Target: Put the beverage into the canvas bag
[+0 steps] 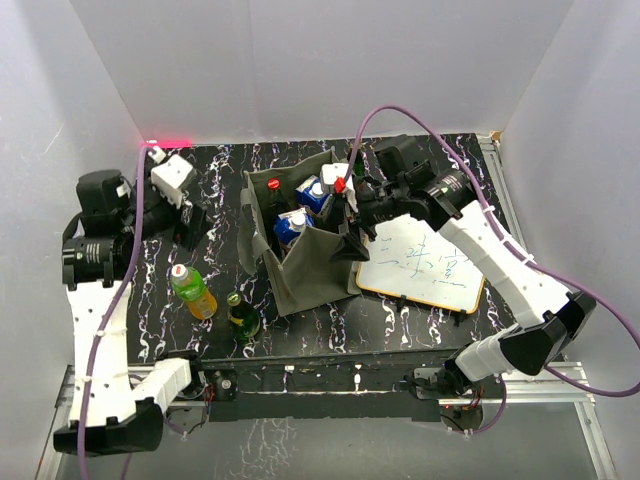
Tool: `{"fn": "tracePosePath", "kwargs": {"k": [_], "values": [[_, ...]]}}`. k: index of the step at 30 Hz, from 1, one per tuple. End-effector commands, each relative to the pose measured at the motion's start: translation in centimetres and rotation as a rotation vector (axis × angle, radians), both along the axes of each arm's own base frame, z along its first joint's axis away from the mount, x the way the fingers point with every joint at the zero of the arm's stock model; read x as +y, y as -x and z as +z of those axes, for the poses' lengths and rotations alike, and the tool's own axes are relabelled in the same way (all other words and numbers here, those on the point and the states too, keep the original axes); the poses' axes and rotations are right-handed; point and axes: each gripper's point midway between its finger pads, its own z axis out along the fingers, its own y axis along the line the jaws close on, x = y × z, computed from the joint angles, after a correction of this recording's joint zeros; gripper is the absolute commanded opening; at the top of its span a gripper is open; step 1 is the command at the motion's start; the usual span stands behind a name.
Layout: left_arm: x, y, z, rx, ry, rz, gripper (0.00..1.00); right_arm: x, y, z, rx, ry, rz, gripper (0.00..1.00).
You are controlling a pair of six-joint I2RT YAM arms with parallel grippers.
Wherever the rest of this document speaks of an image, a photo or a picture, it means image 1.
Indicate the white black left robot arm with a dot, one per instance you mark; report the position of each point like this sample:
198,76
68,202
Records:
109,415

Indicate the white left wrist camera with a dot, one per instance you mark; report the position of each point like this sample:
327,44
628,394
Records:
170,175

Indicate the pink tape strip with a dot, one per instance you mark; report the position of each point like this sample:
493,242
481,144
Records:
168,144

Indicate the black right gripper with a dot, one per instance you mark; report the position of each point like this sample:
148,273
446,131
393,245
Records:
350,249

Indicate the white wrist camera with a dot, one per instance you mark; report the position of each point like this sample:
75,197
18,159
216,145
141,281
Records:
170,175
335,179

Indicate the green glass bottle front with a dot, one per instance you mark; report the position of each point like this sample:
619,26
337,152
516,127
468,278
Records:
243,316

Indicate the dark cola bottle red label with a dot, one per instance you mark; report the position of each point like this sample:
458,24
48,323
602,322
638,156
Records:
277,203

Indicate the Fontana pineapple juice carton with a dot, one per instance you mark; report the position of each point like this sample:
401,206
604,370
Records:
311,197

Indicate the blue red juice carton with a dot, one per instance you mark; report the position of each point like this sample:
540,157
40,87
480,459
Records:
290,225

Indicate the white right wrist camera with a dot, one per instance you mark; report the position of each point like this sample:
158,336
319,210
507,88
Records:
335,179

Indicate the aluminium frame rail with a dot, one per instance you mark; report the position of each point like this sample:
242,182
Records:
159,322

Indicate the green glass bottle gold cap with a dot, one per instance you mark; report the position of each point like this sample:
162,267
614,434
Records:
359,169

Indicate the grey-green canvas bag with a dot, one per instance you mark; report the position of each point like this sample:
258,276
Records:
305,277

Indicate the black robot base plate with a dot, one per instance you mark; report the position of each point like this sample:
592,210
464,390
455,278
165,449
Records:
397,384

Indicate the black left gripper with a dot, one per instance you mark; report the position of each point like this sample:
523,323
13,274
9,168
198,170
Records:
188,234

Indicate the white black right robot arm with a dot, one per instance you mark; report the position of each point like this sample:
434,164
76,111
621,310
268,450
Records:
548,316

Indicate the yellow-framed whiteboard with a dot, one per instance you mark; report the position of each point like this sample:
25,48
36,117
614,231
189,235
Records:
408,259

